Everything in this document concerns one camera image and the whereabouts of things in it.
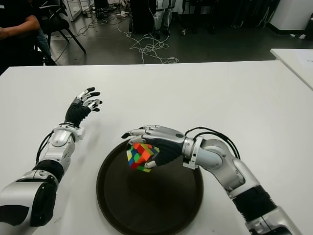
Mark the white cabinet with black base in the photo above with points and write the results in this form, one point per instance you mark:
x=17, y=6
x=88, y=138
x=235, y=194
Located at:
x=291, y=13

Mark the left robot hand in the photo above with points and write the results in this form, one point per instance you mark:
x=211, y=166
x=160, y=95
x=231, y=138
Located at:
x=75, y=113

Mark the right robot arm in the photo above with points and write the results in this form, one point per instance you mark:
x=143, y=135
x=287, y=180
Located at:
x=215, y=159

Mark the black folding chair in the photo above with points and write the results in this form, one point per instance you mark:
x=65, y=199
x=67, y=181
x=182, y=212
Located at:
x=57, y=23

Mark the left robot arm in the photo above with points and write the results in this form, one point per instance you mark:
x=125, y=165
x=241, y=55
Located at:
x=22, y=193

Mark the seated person in black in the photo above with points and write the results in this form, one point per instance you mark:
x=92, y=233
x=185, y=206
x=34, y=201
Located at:
x=14, y=36

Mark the white glass display cabinet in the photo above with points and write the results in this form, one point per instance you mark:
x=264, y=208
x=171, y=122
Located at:
x=72, y=9

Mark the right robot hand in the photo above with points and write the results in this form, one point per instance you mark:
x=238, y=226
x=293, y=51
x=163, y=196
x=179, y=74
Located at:
x=168, y=144

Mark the multicolour Rubik's cube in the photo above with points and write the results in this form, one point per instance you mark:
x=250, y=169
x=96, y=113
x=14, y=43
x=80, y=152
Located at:
x=140, y=153

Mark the silver humanoid robot legs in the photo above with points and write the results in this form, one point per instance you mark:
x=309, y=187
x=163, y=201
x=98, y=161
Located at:
x=162, y=14

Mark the white side table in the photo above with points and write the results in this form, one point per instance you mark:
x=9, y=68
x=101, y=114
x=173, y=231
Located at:
x=296, y=62

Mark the dark brown round plate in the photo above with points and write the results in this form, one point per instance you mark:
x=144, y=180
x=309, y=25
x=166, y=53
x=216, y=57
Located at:
x=151, y=203

